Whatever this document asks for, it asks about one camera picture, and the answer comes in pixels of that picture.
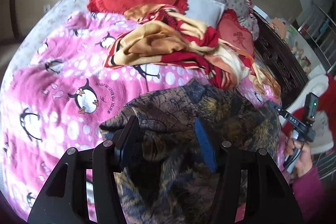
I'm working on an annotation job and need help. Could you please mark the dark carved wooden headboard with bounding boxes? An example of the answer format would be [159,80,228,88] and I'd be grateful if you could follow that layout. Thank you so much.
[252,7,309,109]

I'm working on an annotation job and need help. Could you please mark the dark floral patterned garment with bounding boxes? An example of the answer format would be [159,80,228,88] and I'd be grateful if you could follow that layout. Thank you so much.
[100,77,282,224]

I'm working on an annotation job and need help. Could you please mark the plain white pillow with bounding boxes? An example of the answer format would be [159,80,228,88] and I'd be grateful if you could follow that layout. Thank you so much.
[184,0,226,26]

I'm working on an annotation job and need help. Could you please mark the floral bed sheet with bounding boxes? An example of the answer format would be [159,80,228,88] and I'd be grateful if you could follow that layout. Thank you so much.
[0,0,90,88]

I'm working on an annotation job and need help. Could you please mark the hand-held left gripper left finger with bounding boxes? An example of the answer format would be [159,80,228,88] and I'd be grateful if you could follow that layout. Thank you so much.
[28,115,139,224]

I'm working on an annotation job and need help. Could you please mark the white metal rack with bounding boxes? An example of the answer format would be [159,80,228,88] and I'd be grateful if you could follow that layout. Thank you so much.
[297,2,336,75]

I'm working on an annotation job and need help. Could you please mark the white chair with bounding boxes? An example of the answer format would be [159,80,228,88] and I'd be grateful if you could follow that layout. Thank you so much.
[280,73,336,155]

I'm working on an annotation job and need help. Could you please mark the person's right hand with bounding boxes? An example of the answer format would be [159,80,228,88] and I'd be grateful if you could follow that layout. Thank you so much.
[283,132,314,178]

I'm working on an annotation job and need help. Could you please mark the red cloth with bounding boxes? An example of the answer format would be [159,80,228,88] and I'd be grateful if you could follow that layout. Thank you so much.
[291,74,336,135]

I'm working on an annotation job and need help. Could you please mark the person's right forearm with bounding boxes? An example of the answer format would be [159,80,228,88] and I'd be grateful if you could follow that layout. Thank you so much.
[290,165,332,224]

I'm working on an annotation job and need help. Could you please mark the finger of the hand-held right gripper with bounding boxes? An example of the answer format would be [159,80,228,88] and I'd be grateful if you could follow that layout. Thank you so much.
[266,101,286,117]

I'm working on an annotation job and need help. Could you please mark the red and yellow blanket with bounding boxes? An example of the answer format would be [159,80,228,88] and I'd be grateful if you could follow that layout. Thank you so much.
[103,4,281,98]

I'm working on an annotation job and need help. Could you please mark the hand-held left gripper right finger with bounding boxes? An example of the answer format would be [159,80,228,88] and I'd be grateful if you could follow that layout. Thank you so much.
[194,118,305,224]

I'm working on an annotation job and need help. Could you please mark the pink penguin print blanket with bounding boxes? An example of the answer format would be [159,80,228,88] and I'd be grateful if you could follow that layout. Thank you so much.
[0,10,292,224]

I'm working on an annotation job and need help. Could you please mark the colourful packages behind headboard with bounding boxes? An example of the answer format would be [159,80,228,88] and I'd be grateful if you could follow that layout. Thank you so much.
[269,17,313,75]

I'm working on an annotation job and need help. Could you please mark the small red heart pillow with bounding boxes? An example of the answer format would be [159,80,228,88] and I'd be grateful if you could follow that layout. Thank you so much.
[216,9,256,67]

